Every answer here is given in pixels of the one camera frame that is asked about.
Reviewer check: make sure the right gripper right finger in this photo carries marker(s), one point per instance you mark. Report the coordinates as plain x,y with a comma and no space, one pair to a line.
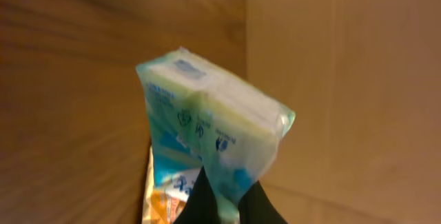
256,208

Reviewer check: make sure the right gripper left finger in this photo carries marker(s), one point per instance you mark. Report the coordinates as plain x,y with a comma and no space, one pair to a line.
201,207

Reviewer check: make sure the teal silver small box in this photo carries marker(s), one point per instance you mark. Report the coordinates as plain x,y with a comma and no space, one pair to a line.
202,116

